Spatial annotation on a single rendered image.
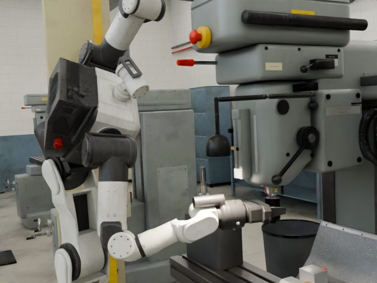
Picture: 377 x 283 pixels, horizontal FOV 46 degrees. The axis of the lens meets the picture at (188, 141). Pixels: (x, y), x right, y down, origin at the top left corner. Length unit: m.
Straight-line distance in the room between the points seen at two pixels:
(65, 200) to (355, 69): 1.09
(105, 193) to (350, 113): 0.80
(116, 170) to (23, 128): 8.91
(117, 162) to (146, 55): 9.81
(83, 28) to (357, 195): 2.00
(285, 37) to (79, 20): 1.89
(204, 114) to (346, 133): 7.30
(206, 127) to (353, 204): 7.06
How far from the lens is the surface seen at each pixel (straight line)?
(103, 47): 1.62
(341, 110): 1.45
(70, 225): 1.72
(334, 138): 1.43
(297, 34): 1.33
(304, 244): 3.33
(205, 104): 8.65
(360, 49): 1.55
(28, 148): 10.21
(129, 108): 1.48
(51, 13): 2.95
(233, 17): 1.23
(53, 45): 2.92
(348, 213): 1.74
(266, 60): 1.26
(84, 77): 1.49
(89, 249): 1.74
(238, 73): 1.33
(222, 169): 8.86
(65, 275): 1.74
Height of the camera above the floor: 1.55
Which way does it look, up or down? 4 degrees down
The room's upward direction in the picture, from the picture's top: 3 degrees counter-clockwise
